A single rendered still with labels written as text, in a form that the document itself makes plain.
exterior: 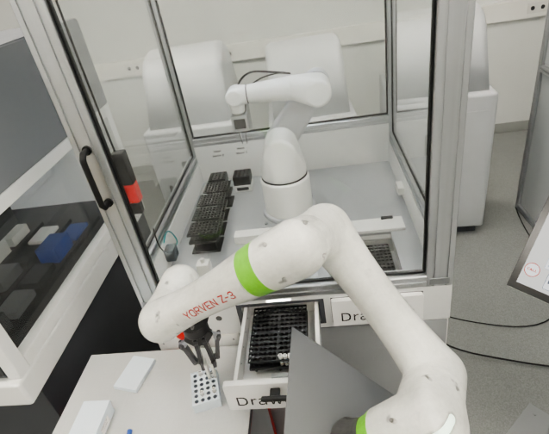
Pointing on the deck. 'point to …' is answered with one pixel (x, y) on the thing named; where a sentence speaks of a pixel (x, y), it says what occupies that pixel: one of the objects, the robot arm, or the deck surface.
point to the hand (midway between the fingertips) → (209, 367)
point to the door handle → (93, 179)
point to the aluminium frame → (145, 276)
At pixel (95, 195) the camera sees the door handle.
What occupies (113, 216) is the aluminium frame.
